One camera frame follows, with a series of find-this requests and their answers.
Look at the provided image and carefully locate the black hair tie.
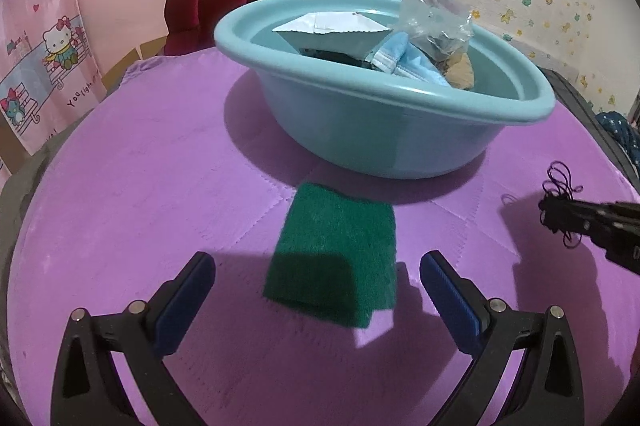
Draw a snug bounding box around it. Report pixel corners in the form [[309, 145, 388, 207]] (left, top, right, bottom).
[[541, 161, 584, 250]]

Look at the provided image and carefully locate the red velvet sofa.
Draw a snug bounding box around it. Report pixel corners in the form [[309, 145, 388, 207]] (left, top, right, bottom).
[[162, 0, 457, 57]]

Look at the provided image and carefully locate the white wet wipe packet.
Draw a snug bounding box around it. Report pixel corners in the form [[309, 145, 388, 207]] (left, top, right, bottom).
[[272, 11, 394, 58]]

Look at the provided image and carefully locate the brown cardboard box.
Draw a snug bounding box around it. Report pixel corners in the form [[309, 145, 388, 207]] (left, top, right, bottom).
[[101, 37, 167, 103]]

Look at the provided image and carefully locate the black glove with green band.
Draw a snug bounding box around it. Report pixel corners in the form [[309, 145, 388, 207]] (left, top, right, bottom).
[[299, 47, 377, 72]]

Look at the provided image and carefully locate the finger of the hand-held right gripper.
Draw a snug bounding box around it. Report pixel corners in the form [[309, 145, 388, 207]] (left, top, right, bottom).
[[538, 197, 640, 239]]

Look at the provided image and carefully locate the grey cloth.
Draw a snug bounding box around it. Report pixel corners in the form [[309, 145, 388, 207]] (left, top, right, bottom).
[[0, 133, 68, 227]]

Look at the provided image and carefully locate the purple quilted blanket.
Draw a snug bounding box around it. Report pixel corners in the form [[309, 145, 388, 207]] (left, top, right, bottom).
[[7, 48, 640, 426]]

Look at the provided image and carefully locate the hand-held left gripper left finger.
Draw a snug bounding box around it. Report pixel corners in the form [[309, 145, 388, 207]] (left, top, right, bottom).
[[50, 251, 217, 426]]

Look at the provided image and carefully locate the blue face mask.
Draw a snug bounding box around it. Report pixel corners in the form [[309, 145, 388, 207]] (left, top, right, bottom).
[[372, 31, 452, 88]]

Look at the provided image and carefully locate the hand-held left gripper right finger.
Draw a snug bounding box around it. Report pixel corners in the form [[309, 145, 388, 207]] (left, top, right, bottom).
[[419, 250, 587, 426]]

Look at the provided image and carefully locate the pink cartoon cat poster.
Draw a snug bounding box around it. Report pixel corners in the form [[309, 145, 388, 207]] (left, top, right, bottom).
[[0, 0, 107, 177]]

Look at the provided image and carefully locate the light blue plastic basin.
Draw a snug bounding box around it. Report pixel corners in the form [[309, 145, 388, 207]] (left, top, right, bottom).
[[213, 0, 557, 181]]

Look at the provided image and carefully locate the clear plastic bag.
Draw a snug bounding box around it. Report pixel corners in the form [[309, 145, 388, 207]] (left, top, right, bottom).
[[397, 0, 475, 57]]

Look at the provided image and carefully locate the dark blue dotted cloth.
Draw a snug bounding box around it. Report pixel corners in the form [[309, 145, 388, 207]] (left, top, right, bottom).
[[595, 111, 640, 179]]

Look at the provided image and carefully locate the dark striped cushion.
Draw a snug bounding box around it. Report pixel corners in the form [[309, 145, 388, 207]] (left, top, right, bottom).
[[542, 70, 640, 197]]

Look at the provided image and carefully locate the green scouring pad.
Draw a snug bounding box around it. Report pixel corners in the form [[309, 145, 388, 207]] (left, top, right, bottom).
[[263, 181, 398, 328]]

